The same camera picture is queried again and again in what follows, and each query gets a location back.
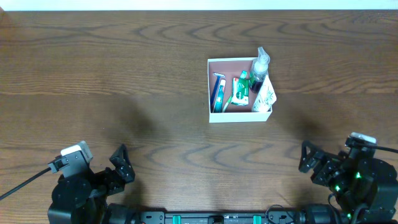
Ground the blue disposable razor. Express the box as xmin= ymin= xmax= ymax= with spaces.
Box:
xmin=210 ymin=72 xmax=225 ymax=106

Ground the white teal toothpaste tube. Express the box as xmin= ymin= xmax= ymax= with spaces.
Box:
xmin=213 ymin=79 xmax=226 ymax=113

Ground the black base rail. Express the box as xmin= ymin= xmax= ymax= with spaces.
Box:
xmin=139 ymin=208 xmax=306 ymax=224

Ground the green soap bar pack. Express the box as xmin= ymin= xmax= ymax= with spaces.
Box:
xmin=231 ymin=78 xmax=249 ymax=106

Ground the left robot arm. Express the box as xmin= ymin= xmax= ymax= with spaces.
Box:
xmin=47 ymin=141 xmax=140 ymax=223

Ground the clear pump bottle blue liquid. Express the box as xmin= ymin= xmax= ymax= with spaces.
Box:
xmin=249 ymin=47 xmax=271 ymax=93

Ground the white bamboo print lotion tube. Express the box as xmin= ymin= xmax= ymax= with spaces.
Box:
xmin=252 ymin=75 xmax=277 ymax=113

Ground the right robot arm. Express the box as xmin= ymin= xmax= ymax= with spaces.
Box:
xmin=298 ymin=136 xmax=397 ymax=223

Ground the green white toothbrush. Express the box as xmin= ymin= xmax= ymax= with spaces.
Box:
xmin=222 ymin=70 xmax=248 ymax=113

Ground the white box with pink interior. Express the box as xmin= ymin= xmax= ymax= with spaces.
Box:
xmin=207 ymin=57 xmax=273 ymax=123

